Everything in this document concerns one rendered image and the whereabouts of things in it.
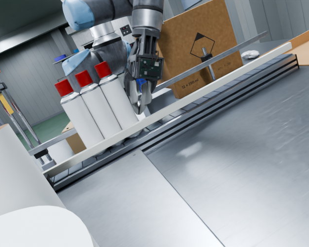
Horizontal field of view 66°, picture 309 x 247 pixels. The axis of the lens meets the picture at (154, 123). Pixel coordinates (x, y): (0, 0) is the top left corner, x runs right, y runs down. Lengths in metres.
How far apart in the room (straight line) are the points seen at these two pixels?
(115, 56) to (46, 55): 8.15
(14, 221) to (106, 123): 0.46
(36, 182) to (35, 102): 9.02
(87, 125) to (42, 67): 8.53
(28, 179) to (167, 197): 0.19
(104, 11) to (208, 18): 0.42
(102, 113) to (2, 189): 0.33
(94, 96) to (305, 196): 0.46
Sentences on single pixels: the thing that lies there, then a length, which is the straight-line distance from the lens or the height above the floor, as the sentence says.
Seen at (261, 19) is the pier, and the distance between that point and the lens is 3.08.
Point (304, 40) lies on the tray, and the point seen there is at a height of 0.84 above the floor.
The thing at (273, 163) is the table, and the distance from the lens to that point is 0.45.
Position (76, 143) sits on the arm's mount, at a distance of 0.91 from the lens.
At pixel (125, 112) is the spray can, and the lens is 0.61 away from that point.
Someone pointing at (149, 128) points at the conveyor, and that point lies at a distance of 0.65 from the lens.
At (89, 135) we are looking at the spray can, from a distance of 0.62.
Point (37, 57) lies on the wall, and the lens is 9.14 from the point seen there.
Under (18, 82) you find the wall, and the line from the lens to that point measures 9.41.
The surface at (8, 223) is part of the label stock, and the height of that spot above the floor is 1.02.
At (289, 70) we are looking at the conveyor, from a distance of 0.84.
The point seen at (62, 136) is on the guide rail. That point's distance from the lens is 0.68.
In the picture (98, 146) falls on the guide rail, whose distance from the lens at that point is 0.61.
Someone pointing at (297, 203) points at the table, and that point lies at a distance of 0.38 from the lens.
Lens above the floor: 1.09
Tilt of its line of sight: 19 degrees down
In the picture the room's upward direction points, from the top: 25 degrees counter-clockwise
